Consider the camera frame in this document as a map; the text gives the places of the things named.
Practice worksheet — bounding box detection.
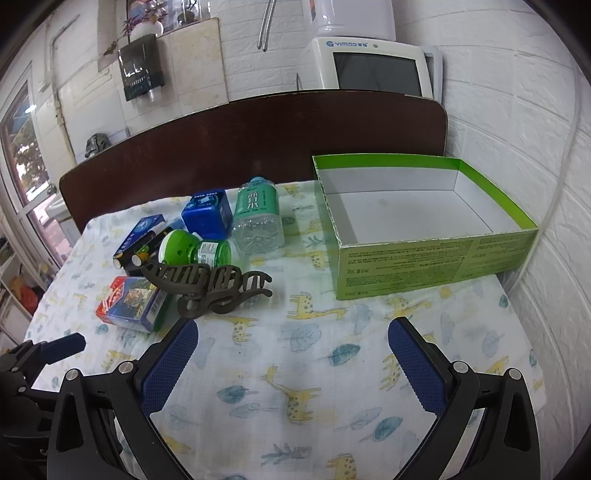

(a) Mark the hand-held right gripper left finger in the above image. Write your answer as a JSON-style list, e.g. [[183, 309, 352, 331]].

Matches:
[[46, 318, 199, 480]]

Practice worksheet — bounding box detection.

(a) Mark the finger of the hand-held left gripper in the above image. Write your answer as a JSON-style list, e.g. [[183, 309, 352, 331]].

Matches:
[[39, 333, 87, 365]]

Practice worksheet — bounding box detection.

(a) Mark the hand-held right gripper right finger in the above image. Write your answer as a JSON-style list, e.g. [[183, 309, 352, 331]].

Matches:
[[388, 316, 541, 480]]

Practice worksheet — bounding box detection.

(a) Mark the red and blue card box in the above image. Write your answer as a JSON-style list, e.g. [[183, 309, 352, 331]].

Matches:
[[95, 276, 168, 334]]

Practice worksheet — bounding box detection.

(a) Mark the dark brown hair claw clip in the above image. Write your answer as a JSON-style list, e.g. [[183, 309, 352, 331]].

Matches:
[[140, 261, 273, 319]]

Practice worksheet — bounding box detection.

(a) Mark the green cardboard box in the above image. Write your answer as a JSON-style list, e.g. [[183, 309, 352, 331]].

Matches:
[[312, 154, 540, 301]]

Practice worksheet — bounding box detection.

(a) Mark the black marker with white cap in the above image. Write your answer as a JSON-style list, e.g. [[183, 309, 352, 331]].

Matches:
[[113, 231, 160, 271]]

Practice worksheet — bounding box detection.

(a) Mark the black marker with blue cap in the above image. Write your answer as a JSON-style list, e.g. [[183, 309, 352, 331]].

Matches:
[[131, 225, 176, 278]]

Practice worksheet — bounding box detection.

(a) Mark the green and white repellent bottle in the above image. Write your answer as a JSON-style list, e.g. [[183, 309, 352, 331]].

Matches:
[[156, 229, 232, 267]]

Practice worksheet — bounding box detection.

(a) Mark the blue medicine box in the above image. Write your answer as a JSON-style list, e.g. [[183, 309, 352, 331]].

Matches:
[[113, 215, 167, 259]]

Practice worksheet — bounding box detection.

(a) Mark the blue square gum container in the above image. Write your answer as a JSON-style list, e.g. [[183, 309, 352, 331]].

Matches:
[[181, 189, 234, 241]]

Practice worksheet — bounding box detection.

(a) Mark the green label water bottle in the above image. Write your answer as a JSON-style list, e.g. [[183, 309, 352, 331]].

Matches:
[[229, 176, 286, 256]]

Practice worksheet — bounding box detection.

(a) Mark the white shelf unit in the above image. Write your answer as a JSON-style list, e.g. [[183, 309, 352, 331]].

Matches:
[[0, 231, 61, 352]]

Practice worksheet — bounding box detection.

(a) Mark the giraffe printed blanket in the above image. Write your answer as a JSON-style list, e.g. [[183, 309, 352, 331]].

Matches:
[[25, 180, 548, 480]]

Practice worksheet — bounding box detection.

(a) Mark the window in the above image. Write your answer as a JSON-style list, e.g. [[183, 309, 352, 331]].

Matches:
[[0, 69, 77, 268]]

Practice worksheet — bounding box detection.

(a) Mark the grey metal figurine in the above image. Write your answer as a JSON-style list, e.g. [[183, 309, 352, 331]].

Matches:
[[84, 134, 109, 160]]

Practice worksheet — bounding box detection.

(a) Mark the brown wooden headboard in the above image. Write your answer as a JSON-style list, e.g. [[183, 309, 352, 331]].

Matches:
[[58, 90, 450, 234]]

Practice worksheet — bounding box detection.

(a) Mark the beige board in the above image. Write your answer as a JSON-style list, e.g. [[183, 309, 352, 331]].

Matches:
[[159, 18, 229, 121]]

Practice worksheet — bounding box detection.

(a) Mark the white device with screen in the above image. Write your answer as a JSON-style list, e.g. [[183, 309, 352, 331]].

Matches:
[[310, 38, 444, 104]]

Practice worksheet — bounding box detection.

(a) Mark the potted plant in white pot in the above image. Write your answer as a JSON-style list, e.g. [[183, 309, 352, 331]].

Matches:
[[121, 0, 171, 40]]

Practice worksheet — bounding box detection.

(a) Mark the white wall cable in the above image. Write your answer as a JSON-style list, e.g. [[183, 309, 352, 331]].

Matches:
[[503, 83, 591, 289]]

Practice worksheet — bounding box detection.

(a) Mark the metal shower hose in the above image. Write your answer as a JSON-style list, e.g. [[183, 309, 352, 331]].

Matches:
[[256, 0, 275, 52]]

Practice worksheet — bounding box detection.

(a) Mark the white wall appliance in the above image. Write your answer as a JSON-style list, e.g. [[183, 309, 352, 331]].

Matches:
[[302, 0, 398, 44]]

